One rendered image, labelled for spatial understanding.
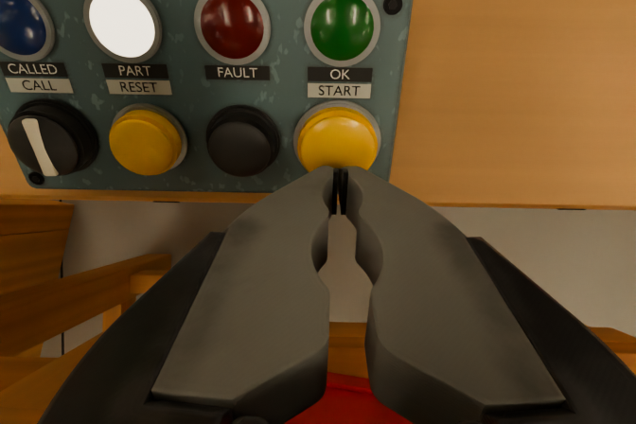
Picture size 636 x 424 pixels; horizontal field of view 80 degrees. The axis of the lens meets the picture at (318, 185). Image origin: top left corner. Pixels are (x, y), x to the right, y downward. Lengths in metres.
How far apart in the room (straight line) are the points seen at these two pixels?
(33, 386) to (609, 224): 1.29
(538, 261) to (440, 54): 1.08
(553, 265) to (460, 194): 1.09
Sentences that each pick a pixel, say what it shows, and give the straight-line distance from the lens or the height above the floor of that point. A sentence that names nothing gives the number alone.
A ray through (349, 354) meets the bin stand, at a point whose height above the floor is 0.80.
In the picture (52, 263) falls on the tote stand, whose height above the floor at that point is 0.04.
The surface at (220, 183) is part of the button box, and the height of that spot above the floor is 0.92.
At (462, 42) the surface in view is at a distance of 0.20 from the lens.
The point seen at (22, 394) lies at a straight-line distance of 0.38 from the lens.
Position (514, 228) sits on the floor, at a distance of 1.20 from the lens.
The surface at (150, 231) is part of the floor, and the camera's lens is 1.17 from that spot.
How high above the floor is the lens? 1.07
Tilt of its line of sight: 87 degrees down
